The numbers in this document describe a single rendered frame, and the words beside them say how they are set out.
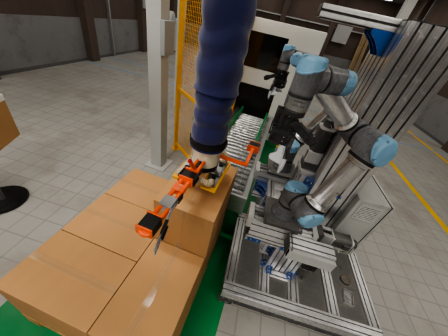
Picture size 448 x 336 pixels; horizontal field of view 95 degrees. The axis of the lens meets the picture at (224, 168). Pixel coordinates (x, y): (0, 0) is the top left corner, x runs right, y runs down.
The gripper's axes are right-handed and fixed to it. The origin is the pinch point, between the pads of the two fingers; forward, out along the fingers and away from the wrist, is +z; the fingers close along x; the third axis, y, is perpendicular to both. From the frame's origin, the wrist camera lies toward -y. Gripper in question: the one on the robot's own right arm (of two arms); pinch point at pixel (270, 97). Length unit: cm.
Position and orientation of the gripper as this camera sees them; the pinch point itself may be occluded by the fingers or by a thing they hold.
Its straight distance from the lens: 169.1
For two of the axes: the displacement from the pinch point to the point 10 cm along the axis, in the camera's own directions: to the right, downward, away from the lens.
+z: -1.8, 7.9, 5.9
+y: 8.4, 4.3, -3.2
